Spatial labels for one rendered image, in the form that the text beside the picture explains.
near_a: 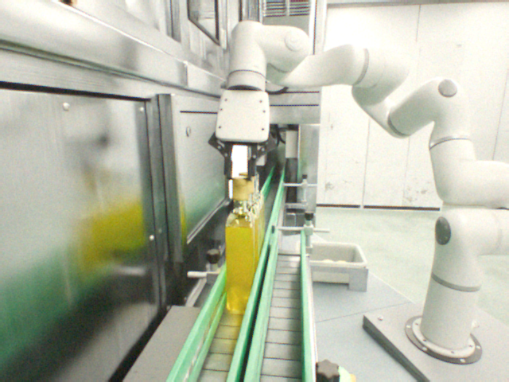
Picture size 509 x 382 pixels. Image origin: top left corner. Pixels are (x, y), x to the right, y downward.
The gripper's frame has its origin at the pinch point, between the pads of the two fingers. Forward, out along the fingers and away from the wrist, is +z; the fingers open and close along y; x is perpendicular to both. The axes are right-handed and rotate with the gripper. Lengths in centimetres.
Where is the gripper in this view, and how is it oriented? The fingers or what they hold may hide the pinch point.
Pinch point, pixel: (240, 169)
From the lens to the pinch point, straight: 63.6
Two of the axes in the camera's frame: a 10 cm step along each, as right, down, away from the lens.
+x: 0.8, 0.8, 9.9
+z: -0.7, 10.0, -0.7
